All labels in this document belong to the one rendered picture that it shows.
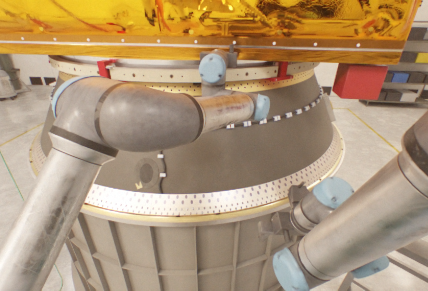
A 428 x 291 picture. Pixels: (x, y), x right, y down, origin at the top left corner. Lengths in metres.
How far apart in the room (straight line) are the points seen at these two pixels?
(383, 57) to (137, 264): 1.43
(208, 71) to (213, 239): 0.77
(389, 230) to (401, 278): 2.42
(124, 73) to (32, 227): 0.73
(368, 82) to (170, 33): 0.84
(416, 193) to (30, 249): 0.50
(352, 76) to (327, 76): 5.84
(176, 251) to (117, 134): 0.92
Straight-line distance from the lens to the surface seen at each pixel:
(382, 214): 0.31
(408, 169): 0.28
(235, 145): 1.04
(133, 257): 1.36
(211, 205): 1.02
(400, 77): 7.16
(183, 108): 0.39
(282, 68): 1.13
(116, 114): 0.37
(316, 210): 0.59
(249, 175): 1.07
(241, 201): 1.05
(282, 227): 0.68
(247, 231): 1.20
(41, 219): 0.47
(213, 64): 0.70
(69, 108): 0.46
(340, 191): 0.57
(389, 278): 2.68
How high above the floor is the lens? 1.89
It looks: 28 degrees down
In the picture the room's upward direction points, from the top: 1 degrees clockwise
